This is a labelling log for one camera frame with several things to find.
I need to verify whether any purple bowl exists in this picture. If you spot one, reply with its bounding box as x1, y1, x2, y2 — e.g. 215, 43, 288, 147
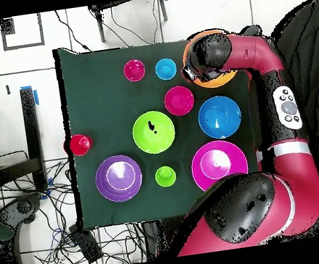
92, 152, 146, 205

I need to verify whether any black power strip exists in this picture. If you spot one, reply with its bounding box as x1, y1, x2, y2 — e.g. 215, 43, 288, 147
67, 221, 104, 264

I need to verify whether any red cup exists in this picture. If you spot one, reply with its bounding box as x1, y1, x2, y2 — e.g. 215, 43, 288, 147
62, 132, 95, 159

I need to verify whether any black office chair base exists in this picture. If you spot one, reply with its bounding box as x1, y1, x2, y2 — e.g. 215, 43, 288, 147
0, 191, 46, 230

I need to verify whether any dark metal legged stand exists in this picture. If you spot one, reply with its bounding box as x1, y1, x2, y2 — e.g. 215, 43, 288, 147
87, 0, 174, 45

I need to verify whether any crimson pink cup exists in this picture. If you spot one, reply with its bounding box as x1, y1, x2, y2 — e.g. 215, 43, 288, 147
122, 57, 148, 84

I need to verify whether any person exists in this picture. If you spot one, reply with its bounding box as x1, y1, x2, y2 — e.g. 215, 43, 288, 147
265, 0, 319, 199

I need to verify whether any black metal bar stand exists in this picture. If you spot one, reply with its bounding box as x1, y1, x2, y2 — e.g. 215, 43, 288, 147
0, 87, 49, 197

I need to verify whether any blue tape strip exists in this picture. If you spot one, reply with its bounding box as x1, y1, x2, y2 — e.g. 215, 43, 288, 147
20, 83, 40, 109

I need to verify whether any blue cup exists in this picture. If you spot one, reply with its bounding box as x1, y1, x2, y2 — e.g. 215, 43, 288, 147
153, 57, 179, 83

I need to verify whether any large orange bowl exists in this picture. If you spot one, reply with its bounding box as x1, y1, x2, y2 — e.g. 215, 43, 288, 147
179, 26, 240, 92

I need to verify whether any green bowl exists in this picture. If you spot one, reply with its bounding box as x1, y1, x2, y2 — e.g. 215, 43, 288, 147
129, 108, 178, 157

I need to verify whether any large magenta bowl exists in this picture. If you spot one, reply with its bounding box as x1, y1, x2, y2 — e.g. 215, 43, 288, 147
188, 136, 252, 194

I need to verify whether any small crimson pink bowl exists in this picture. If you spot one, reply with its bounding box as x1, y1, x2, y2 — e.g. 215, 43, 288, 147
162, 83, 196, 119

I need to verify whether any tangle of black cables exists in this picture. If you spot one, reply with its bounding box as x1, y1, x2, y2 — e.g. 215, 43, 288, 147
0, 133, 155, 264

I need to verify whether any black cable with plug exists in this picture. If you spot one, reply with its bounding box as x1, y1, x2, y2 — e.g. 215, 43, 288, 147
53, 6, 92, 56

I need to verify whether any grey square floor frame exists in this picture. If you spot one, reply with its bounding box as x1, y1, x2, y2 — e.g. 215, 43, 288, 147
0, 12, 46, 52

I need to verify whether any dark green tablecloth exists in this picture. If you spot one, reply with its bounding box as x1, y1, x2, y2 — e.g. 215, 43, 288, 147
51, 19, 286, 232

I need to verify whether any green cup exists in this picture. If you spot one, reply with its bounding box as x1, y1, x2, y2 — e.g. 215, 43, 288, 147
153, 164, 179, 189

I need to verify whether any blue bowl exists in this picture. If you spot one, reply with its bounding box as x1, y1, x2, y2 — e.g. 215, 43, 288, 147
194, 92, 245, 142

